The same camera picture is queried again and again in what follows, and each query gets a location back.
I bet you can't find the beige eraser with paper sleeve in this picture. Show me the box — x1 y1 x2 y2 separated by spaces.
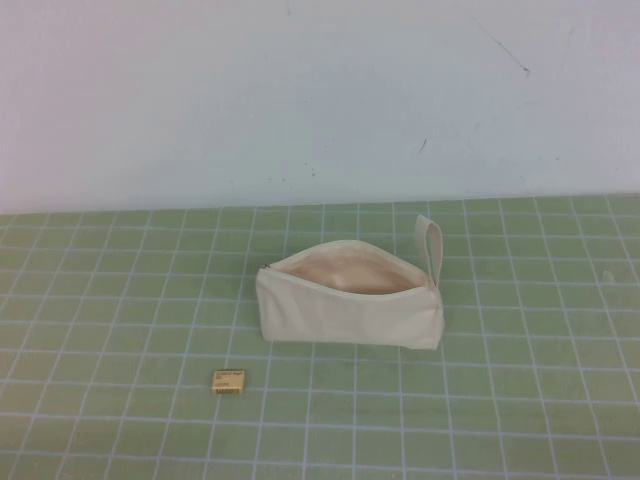
211 369 241 398

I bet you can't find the cream canvas pencil case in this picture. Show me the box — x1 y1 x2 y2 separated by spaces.
255 214 446 351

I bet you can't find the green grid cutting mat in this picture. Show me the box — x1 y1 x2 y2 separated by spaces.
0 194 640 480

